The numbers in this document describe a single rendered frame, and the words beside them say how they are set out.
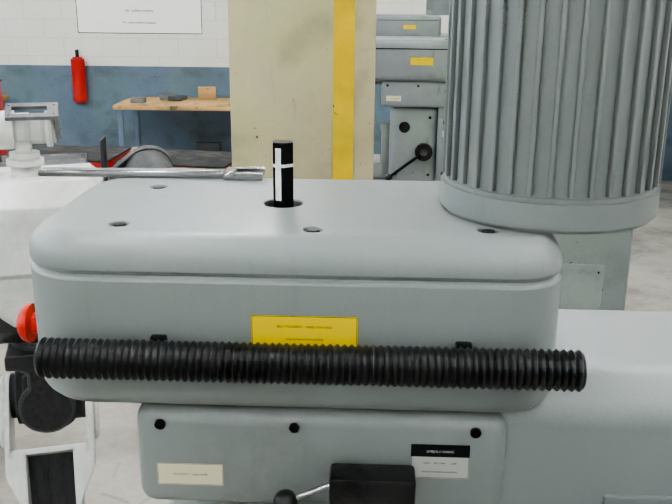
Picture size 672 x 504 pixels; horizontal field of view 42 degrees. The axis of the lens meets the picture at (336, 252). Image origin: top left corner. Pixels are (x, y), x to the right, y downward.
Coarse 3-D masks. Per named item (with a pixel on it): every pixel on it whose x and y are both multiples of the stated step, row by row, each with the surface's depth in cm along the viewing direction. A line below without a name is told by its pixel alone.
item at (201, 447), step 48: (144, 432) 78; (192, 432) 78; (240, 432) 78; (288, 432) 77; (336, 432) 77; (384, 432) 77; (432, 432) 77; (480, 432) 76; (144, 480) 80; (192, 480) 79; (240, 480) 79; (288, 480) 79; (432, 480) 78; (480, 480) 78
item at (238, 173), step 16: (48, 176) 94; (64, 176) 94; (80, 176) 94; (96, 176) 94; (112, 176) 94; (128, 176) 94; (144, 176) 94; (160, 176) 94; (176, 176) 94; (192, 176) 94; (208, 176) 94; (224, 176) 93; (240, 176) 93; (256, 176) 93
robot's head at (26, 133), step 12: (0, 120) 147; (36, 120) 149; (0, 132) 146; (12, 132) 147; (24, 132) 148; (36, 132) 149; (0, 144) 148; (12, 144) 148; (24, 144) 149; (48, 144) 150; (12, 156) 149; (24, 156) 149; (36, 156) 151
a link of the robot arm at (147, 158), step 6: (144, 150) 164; (150, 150) 164; (132, 156) 164; (138, 156) 163; (144, 156) 162; (150, 156) 162; (156, 156) 162; (162, 156) 164; (132, 162) 162; (138, 162) 161; (144, 162) 160; (150, 162) 160; (156, 162) 160; (162, 162) 161; (168, 162) 164
